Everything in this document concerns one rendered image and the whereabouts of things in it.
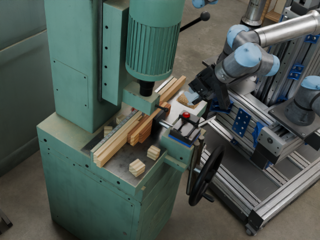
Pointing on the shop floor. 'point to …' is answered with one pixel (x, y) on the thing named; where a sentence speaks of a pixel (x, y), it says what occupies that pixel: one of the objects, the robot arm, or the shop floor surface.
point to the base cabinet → (104, 202)
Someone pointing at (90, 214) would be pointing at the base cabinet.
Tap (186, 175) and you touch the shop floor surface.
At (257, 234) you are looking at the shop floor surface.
